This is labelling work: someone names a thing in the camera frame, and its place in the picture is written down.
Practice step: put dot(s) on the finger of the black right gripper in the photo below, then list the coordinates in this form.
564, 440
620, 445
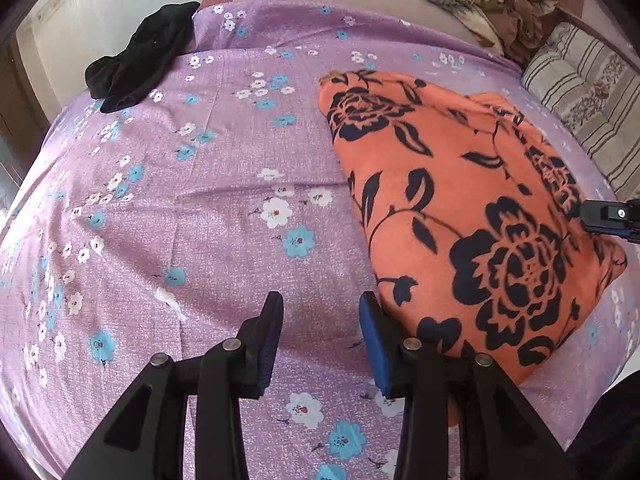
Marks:
612, 218

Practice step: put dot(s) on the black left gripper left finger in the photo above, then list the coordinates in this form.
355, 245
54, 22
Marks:
142, 436

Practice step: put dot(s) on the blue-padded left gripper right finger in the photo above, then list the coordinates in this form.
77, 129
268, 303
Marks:
501, 436

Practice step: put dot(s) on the orange black floral garment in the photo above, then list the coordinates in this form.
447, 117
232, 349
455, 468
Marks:
463, 217

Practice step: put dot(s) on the striped beige cushion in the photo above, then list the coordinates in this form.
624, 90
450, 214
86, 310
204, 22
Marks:
595, 94

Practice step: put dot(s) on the purple floral bedsheet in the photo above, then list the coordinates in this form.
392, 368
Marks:
161, 227

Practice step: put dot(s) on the black crumpled garment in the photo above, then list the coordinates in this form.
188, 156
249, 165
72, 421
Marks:
124, 80

